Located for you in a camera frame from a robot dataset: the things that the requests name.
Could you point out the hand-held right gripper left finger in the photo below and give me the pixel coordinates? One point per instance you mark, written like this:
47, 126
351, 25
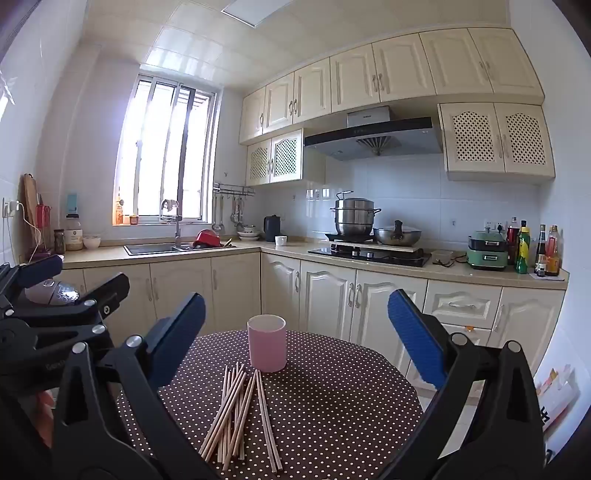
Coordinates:
182, 332

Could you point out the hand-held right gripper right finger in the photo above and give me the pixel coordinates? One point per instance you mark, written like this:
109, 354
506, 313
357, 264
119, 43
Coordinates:
415, 337

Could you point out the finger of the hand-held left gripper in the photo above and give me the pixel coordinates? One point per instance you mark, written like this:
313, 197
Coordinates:
104, 295
39, 271

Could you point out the pile of wooden chopsticks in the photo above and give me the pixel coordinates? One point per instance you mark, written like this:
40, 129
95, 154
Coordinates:
235, 392

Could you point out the pink cup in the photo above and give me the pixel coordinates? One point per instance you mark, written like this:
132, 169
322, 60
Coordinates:
267, 346

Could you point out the person's left hand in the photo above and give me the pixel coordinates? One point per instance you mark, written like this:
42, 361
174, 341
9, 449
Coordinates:
46, 406

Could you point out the silver rice cooker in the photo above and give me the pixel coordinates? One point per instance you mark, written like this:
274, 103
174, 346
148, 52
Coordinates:
55, 293

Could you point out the small dark jar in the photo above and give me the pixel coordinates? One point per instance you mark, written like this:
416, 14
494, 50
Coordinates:
59, 242

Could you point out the cream base cabinet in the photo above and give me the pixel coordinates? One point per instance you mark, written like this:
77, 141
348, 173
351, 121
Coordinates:
323, 295
180, 286

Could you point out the large labelled jar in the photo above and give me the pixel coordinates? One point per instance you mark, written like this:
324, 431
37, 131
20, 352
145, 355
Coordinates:
74, 235

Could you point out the white bowl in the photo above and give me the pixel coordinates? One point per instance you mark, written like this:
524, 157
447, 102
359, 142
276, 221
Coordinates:
91, 242

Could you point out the red utensil holder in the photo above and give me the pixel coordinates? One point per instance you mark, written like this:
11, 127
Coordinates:
44, 215

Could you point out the steel kitchen sink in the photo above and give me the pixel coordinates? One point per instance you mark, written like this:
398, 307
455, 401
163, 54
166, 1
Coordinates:
150, 249

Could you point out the wooden cutting board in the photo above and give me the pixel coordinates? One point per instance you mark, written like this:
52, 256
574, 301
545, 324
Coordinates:
30, 203

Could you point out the white charger plug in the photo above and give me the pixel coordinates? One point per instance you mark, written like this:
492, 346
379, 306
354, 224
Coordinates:
10, 207

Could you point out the small orange jar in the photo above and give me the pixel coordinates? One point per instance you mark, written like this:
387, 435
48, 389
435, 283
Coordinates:
134, 219

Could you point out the orange bottle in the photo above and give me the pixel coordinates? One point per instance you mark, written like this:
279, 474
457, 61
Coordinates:
119, 213

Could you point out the clear plastic container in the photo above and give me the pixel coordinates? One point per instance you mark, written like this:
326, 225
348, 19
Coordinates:
442, 257

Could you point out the black gas hob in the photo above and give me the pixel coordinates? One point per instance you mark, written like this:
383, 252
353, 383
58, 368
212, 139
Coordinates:
369, 257

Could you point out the red bowl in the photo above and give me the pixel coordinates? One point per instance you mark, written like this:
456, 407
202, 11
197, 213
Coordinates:
206, 239

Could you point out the steel faucet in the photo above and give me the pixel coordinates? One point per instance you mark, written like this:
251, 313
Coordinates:
177, 230

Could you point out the steel wok with lid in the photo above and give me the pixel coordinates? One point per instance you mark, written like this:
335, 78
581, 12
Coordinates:
397, 236

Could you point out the green multi cooker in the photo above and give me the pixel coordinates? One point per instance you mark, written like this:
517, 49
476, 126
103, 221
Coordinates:
487, 254

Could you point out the hanging metal ladle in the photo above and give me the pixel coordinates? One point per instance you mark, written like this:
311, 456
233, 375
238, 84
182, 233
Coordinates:
218, 226

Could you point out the brown polka dot tablecloth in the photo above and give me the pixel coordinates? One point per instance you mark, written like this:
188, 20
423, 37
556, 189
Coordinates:
323, 406

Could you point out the stack of white dishes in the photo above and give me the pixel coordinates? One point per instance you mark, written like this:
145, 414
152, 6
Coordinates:
249, 234

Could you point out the black induction cooker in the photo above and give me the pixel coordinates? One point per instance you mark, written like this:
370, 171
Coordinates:
349, 238

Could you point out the hanging metal spoon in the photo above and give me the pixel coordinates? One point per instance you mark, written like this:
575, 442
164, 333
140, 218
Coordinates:
238, 214

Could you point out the white mug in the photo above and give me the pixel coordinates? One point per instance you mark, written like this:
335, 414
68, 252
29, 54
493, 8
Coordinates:
280, 241

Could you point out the steel steamer pot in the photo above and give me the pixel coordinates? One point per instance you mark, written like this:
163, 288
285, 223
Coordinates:
354, 217

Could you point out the black electric kettle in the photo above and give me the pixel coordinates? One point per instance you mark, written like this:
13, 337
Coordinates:
272, 229

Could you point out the dark red cap bottle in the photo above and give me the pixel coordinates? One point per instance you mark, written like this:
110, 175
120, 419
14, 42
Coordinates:
512, 240

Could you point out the green yellow label bottle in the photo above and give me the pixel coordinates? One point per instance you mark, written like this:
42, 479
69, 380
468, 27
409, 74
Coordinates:
523, 251

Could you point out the dark sauce bottle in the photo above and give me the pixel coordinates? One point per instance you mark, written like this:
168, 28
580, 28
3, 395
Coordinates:
541, 254

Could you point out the barred kitchen window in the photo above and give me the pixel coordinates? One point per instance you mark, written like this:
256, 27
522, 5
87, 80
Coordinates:
157, 152

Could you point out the white paper bag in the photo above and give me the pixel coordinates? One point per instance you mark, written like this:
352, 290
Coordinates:
556, 397

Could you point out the red label sauce bottle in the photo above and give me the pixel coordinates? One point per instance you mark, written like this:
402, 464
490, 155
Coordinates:
553, 256

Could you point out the black range hood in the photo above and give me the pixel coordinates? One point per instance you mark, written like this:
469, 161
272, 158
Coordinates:
369, 138

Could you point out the cream lattice door cabinet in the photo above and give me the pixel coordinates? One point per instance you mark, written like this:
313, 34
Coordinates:
498, 138
286, 157

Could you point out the cream upper cabinet row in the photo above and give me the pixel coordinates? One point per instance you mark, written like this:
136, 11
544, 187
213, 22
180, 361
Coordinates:
397, 74

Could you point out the ceiling light panel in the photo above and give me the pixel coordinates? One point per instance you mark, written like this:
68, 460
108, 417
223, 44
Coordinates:
258, 9

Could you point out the blue wall box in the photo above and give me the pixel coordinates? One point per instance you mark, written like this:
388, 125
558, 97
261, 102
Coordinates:
72, 202

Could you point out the white double wall socket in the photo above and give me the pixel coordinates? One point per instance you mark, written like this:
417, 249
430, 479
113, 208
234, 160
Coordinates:
491, 226

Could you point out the metal utensil rail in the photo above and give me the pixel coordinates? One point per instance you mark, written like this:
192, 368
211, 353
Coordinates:
233, 188

